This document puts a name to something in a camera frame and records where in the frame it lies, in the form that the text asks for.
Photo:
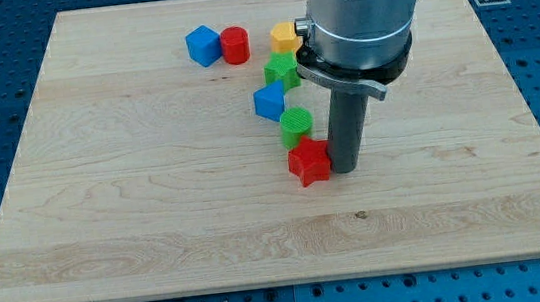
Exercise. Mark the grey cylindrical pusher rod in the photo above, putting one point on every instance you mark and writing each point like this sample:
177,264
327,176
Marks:
346,122

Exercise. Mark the light wooden board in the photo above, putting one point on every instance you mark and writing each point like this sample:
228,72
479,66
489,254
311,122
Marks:
142,175

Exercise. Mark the black tool clamp with lever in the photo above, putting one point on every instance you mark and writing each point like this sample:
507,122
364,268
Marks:
369,83

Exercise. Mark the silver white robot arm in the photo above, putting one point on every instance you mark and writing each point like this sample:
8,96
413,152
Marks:
358,34

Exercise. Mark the blue cube block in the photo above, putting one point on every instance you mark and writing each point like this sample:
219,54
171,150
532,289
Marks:
204,45

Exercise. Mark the red star block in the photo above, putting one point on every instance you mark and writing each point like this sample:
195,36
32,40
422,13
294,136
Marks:
310,161

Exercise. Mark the green cylinder block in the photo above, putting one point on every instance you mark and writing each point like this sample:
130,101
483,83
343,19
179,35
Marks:
295,123

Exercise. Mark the blue triangle block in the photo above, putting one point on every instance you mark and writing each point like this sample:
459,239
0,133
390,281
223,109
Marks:
269,102

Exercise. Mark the red cylinder block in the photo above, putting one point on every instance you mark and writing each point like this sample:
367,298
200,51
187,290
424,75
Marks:
235,45

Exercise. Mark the yellow hexagon block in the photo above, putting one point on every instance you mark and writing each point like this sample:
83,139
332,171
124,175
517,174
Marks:
283,38

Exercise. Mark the green star block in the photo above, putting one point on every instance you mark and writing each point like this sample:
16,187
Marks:
282,67

